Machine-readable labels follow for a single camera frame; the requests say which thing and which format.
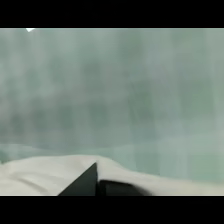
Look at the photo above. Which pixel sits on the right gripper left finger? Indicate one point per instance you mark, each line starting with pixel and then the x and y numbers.
pixel 85 185

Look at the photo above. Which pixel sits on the white shirt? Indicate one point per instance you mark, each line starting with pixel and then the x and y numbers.
pixel 40 175

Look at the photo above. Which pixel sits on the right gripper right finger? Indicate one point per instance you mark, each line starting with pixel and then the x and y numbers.
pixel 118 188

